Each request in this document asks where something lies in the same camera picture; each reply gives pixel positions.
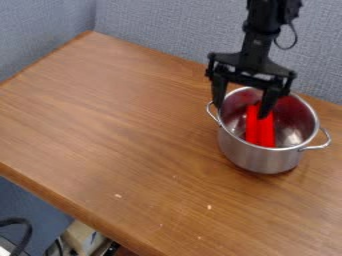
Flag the black cables under table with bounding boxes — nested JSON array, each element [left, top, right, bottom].
[[44, 234, 65, 256]]

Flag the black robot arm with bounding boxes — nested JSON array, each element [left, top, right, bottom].
[[205, 0, 301, 119]]

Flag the stainless steel pot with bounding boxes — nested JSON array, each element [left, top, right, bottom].
[[205, 87, 331, 174]]

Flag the red plastic block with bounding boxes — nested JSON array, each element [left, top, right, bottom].
[[244, 103, 275, 148]]

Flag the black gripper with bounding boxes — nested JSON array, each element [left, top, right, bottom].
[[205, 31, 296, 119]]

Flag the black looped cable on floor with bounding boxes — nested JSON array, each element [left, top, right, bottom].
[[0, 217, 34, 256]]

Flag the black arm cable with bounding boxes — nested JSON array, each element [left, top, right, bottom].
[[272, 21, 299, 51]]

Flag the beige box under table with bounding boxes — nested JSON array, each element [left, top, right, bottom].
[[61, 220, 108, 256]]

